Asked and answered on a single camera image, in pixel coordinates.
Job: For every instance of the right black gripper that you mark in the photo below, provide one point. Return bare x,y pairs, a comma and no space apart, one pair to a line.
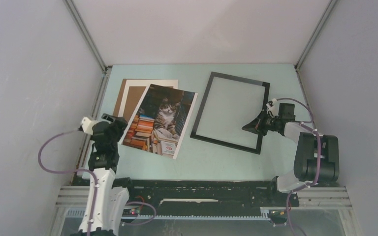
257,125

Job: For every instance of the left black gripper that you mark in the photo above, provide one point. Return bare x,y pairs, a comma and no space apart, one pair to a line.
119,124

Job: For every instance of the brown frame backing board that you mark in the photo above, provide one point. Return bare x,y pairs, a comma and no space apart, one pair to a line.
128,97

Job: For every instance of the cat photo print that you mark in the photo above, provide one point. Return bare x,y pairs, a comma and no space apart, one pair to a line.
160,120

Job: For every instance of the black picture frame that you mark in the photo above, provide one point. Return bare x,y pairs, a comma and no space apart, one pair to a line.
228,104

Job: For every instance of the white photo mat board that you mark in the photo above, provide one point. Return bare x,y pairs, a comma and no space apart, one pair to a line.
165,83

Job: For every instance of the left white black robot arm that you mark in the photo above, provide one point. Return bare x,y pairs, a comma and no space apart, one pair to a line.
105,203

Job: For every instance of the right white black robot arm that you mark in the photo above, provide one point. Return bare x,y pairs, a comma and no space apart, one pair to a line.
317,155

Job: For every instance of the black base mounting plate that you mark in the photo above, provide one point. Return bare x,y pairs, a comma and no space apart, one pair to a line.
195,198

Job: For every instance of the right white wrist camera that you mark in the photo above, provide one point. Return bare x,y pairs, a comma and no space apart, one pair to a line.
271,107

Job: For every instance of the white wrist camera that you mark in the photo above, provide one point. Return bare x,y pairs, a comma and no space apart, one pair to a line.
87,125
271,107

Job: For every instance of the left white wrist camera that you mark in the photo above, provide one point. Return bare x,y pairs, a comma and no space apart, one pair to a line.
87,125

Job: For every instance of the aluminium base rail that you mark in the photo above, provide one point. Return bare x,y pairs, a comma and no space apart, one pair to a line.
324,197

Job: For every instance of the right aluminium corner post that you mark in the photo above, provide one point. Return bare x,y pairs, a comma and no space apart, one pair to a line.
316,33

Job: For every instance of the aluminium corner post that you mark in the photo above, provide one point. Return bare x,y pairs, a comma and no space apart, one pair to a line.
316,33
81,25

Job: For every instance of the left aluminium corner post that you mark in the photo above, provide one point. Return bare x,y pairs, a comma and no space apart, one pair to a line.
81,25

